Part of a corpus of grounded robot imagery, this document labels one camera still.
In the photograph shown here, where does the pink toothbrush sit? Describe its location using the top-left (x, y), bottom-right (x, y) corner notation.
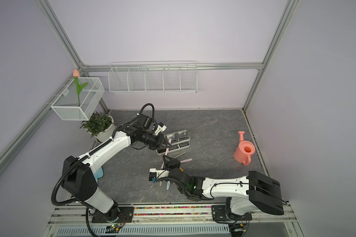
top-left (180, 159), bottom-right (192, 163)
top-left (164, 138), bottom-right (172, 156)

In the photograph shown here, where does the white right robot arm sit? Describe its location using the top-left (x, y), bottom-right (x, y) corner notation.
top-left (149, 156), bottom-right (285, 216)

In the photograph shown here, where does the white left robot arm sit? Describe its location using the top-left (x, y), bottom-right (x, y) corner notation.
top-left (51, 114), bottom-right (171, 219)

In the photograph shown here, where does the beige toothbrush holder tray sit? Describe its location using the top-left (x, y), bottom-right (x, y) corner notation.
top-left (165, 129), bottom-right (191, 153)

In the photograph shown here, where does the potted green plant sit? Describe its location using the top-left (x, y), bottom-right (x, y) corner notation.
top-left (80, 112), bottom-right (117, 143)

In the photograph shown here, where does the teal hand shovel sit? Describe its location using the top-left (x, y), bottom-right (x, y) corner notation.
top-left (94, 167), bottom-right (104, 180)

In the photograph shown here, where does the pink watering can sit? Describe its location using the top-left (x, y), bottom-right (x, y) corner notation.
top-left (233, 131), bottom-right (256, 166)

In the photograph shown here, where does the artificial pink tulip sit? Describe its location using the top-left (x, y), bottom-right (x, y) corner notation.
top-left (73, 69), bottom-right (88, 106)

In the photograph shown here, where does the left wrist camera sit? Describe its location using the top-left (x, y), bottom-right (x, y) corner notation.
top-left (154, 122), bottom-right (167, 135)

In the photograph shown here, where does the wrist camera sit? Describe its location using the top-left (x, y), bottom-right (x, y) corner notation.
top-left (154, 122), bottom-right (167, 135)
top-left (148, 168), bottom-right (166, 183)

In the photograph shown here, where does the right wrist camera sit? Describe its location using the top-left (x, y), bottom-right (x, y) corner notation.
top-left (148, 168), bottom-right (166, 183)

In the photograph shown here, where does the long white wire shelf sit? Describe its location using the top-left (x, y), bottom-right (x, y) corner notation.
top-left (108, 61), bottom-right (198, 93)

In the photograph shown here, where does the white wire basket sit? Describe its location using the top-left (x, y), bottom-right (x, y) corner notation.
top-left (50, 77), bottom-right (105, 121)

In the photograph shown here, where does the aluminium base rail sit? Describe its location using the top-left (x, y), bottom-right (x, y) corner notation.
top-left (43, 203), bottom-right (303, 237)

